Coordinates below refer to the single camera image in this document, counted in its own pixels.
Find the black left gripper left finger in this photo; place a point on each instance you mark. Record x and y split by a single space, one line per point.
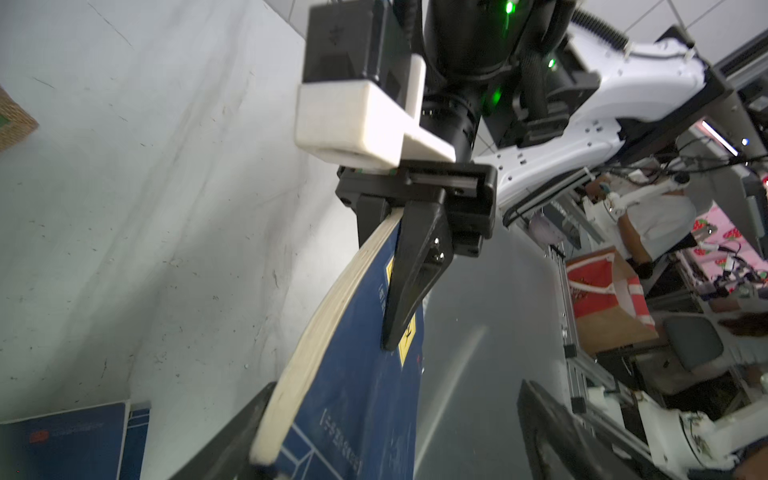
226 455

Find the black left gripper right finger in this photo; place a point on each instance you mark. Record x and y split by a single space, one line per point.
557 445

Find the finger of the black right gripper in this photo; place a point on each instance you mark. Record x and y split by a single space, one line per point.
370 213
423 252

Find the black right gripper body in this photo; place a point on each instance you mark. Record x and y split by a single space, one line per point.
468 192

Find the blue book with label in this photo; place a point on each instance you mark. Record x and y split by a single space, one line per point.
344 407

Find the burlap Christmas canvas bag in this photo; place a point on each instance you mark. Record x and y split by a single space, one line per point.
16 123

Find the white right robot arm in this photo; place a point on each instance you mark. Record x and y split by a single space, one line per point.
526 92

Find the red white paper bag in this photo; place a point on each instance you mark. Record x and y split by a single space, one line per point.
608 302

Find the grey office chair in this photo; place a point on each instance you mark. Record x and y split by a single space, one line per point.
695 350

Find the person in white shirt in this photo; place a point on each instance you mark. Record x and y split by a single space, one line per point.
655 227

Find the pink strawberry cloth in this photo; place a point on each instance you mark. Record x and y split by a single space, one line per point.
716 237

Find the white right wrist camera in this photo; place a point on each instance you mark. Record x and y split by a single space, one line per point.
359 104

